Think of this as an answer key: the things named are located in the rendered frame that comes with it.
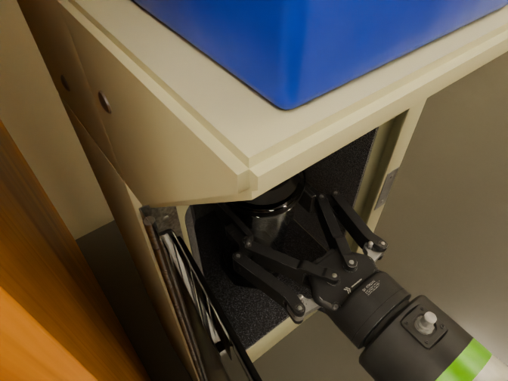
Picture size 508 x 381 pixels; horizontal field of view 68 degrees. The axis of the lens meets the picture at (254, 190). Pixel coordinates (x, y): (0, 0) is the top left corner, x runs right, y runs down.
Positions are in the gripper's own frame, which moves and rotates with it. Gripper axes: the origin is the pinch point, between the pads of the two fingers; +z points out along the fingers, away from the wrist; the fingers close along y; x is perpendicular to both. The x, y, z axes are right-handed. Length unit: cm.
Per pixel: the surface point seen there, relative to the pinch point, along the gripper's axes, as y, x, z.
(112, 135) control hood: 16.7, -25.6, -10.1
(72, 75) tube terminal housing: 16.7, -26.9, -6.3
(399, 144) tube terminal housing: -13.0, -8.4, -8.7
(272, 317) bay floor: 3.2, 17.9, -7.3
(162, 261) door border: 16.4, -15.1, -10.3
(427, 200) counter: -42.3, 25.6, -4.9
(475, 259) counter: -37.0, 25.6, -19.4
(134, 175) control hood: 16.7, -24.3, -11.6
